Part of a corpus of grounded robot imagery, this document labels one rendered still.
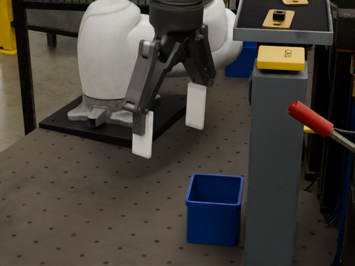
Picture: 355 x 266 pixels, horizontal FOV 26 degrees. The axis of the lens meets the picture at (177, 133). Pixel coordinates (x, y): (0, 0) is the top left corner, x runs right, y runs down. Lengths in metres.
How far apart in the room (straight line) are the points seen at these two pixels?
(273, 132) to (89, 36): 0.86
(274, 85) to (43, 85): 3.08
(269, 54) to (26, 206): 0.73
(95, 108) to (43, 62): 2.51
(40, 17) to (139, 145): 3.31
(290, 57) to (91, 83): 0.91
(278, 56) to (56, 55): 3.47
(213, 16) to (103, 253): 0.65
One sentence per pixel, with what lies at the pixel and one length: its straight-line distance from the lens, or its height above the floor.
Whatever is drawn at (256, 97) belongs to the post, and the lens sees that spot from 1.00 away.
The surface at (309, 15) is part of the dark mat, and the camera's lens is 1.17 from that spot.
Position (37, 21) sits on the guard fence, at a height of 0.20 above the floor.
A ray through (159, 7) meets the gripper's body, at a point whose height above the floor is 1.20.
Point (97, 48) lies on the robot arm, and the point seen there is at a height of 0.90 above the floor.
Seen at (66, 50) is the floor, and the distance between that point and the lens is 4.49.
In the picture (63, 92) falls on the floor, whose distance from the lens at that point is 3.91.
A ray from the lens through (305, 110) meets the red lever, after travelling 0.92.
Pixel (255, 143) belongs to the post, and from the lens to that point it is 1.02.
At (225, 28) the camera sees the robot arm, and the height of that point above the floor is 0.93.
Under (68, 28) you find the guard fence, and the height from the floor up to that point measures 0.19.
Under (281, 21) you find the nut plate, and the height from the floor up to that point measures 1.16.
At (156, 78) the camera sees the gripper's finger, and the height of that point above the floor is 1.11.
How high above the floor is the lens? 1.50
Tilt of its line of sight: 26 degrees down
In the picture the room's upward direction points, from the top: straight up
